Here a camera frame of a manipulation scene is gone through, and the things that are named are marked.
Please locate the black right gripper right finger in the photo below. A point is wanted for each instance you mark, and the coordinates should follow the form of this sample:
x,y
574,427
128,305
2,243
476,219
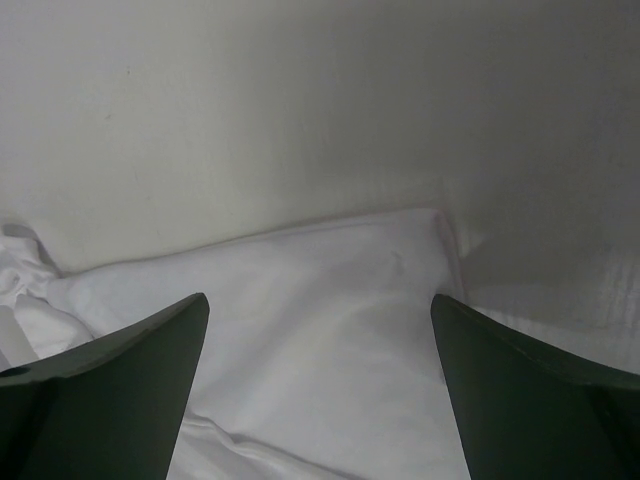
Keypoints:
x,y
528,410

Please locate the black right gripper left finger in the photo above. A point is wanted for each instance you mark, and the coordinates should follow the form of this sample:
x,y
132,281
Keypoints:
x,y
108,409

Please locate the white t shirt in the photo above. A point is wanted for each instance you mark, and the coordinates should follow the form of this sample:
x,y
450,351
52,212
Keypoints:
x,y
319,361

